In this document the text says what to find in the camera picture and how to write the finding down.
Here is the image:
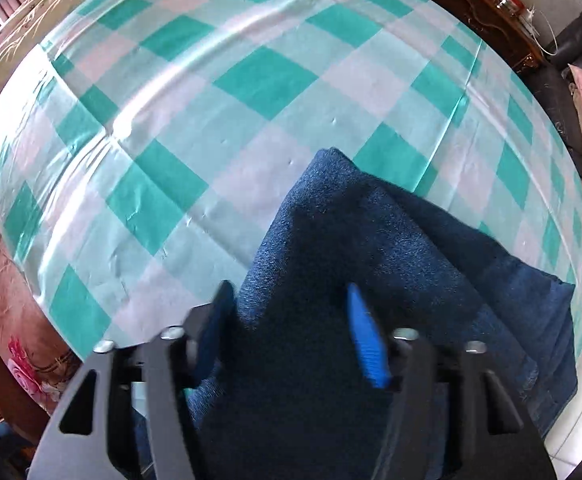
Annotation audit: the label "white cable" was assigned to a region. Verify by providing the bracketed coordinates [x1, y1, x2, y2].
[523, 6, 562, 57]

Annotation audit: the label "green white checked bed sheet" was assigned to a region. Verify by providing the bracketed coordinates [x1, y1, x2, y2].
[0, 0, 582, 362]

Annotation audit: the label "dark wooden nightstand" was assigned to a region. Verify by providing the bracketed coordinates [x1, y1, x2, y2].
[400, 0, 548, 77]

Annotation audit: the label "blue denim pants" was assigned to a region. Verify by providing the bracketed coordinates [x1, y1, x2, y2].
[136, 147, 580, 480]

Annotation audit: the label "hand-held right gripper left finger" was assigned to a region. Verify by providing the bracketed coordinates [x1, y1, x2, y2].
[28, 280, 236, 480]

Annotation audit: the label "pink floral bedspread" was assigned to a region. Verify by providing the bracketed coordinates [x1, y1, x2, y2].
[0, 0, 142, 412]

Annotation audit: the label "black leather sofa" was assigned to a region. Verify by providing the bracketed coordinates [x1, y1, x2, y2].
[520, 10, 582, 173]

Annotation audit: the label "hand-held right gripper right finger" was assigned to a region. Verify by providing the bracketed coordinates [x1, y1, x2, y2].
[346, 282, 558, 480]

